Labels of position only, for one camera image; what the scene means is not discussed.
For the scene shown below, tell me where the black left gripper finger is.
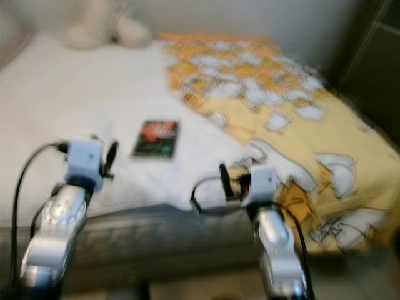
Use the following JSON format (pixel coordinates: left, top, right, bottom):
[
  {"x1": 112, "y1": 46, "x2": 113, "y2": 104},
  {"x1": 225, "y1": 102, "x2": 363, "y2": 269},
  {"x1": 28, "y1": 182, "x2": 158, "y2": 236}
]
[{"x1": 102, "y1": 140, "x2": 120, "y2": 179}]

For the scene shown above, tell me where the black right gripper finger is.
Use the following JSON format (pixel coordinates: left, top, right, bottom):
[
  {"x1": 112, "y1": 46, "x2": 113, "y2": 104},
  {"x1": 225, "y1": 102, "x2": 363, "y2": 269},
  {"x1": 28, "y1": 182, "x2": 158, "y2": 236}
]
[{"x1": 218, "y1": 162, "x2": 234, "y2": 200}]

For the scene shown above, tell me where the dark red-green cover book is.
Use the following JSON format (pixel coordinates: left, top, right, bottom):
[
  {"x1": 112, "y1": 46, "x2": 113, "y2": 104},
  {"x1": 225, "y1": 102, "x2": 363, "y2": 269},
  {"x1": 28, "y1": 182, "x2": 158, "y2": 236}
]
[{"x1": 132, "y1": 119, "x2": 181, "y2": 159}]

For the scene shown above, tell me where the yellow egg cartoon print blanket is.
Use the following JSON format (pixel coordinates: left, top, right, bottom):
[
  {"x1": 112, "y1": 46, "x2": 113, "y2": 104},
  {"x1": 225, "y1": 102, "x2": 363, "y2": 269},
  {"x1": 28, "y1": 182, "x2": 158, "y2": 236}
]
[{"x1": 159, "y1": 32, "x2": 400, "y2": 257}]

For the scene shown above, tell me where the white quilted mattress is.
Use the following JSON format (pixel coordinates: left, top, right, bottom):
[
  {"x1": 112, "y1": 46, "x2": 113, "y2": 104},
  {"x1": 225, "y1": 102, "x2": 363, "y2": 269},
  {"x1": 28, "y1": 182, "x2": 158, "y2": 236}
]
[{"x1": 0, "y1": 31, "x2": 264, "y2": 277}]

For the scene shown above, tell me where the cream plush toy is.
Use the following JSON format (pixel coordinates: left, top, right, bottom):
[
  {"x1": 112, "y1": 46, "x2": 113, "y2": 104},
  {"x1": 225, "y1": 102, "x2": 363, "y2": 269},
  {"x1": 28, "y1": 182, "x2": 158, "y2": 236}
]
[{"x1": 66, "y1": 0, "x2": 154, "y2": 50}]

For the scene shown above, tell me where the dark cabinet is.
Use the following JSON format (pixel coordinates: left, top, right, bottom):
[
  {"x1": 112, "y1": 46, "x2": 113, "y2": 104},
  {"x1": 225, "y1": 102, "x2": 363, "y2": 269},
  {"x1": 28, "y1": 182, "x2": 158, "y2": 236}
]
[{"x1": 328, "y1": 0, "x2": 400, "y2": 148}]

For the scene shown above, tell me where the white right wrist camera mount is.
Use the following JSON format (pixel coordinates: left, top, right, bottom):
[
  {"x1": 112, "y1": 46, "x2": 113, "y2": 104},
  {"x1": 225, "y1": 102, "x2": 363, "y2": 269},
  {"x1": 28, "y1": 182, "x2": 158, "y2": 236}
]
[{"x1": 244, "y1": 164, "x2": 279, "y2": 208}]

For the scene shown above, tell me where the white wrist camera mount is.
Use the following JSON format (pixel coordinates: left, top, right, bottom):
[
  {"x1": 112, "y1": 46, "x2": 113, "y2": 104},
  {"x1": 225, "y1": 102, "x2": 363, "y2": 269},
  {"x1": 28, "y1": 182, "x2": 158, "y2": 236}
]
[
  {"x1": 244, "y1": 164, "x2": 279, "y2": 208},
  {"x1": 67, "y1": 139, "x2": 106, "y2": 189}
]

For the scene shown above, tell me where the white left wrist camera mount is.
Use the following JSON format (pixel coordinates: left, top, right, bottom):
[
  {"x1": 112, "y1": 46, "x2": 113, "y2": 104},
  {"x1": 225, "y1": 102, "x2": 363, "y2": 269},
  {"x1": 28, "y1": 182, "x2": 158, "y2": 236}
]
[{"x1": 67, "y1": 139, "x2": 106, "y2": 189}]

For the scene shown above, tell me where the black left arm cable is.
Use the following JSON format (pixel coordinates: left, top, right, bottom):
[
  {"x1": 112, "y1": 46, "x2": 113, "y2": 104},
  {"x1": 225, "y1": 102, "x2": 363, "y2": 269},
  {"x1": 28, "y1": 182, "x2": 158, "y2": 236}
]
[{"x1": 9, "y1": 142, "x2": 70, "y2": 296}]

